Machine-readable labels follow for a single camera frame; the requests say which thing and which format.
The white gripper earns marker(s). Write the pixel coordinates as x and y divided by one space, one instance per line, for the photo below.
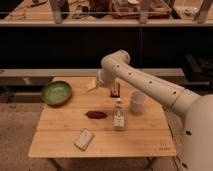
103 80

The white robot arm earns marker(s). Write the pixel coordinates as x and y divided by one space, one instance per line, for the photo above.
196 110

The brown chocolate bar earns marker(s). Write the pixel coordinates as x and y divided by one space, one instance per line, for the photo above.
115 91

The green bowl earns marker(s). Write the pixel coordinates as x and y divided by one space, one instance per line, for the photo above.
56 93

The wooden folding table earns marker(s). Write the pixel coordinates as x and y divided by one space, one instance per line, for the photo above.
146 134

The white plastic cup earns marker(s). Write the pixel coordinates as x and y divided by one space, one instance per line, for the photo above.
137 99

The background shelf with clutter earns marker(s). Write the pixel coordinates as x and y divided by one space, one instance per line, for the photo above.
107 13

